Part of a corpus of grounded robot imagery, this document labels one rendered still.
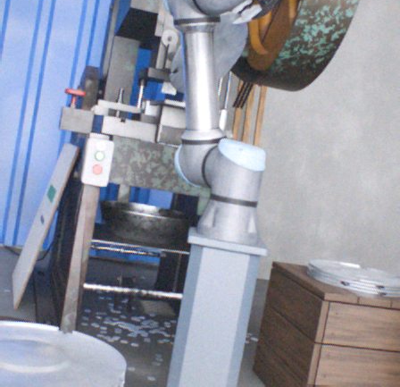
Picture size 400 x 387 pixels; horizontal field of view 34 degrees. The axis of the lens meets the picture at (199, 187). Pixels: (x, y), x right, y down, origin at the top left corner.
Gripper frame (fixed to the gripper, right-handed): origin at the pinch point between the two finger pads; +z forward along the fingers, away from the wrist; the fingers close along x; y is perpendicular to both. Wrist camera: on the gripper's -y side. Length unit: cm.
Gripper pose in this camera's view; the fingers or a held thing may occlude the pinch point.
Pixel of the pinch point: (236, 19)
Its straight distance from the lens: 197.2
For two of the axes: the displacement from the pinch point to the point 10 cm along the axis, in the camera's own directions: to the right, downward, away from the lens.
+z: -7.7, 5.7, 3.0
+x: 5.2, 8.2, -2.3
